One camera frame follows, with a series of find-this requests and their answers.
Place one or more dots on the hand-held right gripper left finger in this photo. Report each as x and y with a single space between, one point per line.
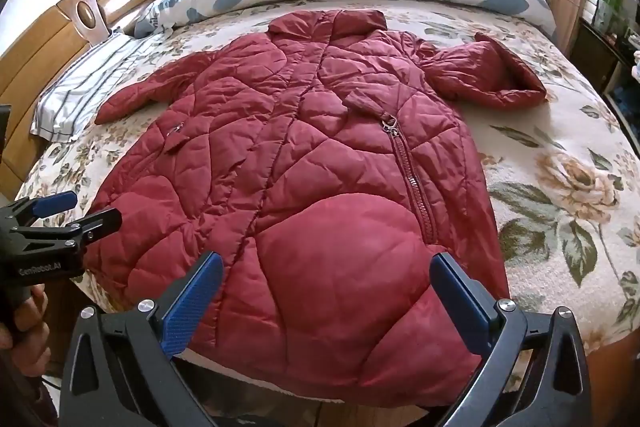
192 302

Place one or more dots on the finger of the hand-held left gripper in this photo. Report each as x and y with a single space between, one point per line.
85 227
55 203

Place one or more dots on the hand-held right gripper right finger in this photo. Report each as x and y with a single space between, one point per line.
460 302

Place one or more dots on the red quilted jacket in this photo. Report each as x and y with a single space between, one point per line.
300 157

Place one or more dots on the person's left hand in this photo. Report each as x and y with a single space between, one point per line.
30 317

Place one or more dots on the striped pillow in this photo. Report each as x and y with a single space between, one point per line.
85 87

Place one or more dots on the wooden headboard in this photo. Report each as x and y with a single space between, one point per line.
45 37

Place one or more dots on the floral blanket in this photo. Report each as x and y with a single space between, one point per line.
550 147

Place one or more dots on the dark shelf unit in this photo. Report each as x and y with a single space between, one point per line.
600 12

